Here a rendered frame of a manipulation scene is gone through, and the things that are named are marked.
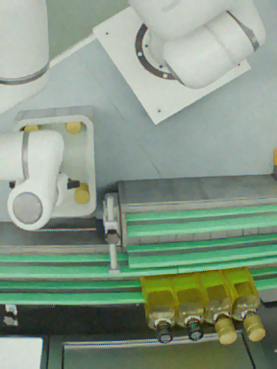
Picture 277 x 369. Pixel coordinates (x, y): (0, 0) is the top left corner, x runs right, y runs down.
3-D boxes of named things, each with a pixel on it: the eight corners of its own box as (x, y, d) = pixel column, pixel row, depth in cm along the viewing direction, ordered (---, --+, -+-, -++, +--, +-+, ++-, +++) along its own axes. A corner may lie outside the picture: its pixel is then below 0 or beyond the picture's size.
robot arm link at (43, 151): (2, 134, 72) (62, 130, 73) (13, 130, 83) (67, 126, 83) (7, 233, 74) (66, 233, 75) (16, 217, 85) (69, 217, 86)
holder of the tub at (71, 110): (29, 219, 121) (26, 235, 114) (18, 110, 110) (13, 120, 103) (97, 217, 122) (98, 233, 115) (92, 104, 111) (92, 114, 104)
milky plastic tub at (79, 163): (25, 201, 119) (21, 217, 111) (17, 110, 109) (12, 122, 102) (96, 198, 120) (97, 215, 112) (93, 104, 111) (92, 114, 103)
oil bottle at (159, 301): (138, 277, 115) (147, 334, 95) (138, 257, 112) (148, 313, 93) (163, 276, 115) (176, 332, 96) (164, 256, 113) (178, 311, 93)
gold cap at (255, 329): (256, 311, 92) (262, 325, 88) (263, 321, 94) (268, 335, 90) (240, 321, 93) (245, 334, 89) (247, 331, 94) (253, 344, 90)
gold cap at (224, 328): (214, 332, 93) (217, 345, 89) (216, 318, 92) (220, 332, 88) (231, 330, 94) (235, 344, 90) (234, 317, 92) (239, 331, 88)
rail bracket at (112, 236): (106, 254, 111) (108, 285, 99) (101, 182, 104) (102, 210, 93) (119, 253, 111) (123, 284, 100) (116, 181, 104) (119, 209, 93)
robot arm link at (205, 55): (144, 47, 86) (156, 53, 71) (202, 7, 84) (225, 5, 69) (178, 87, 89) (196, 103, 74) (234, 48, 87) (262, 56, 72)
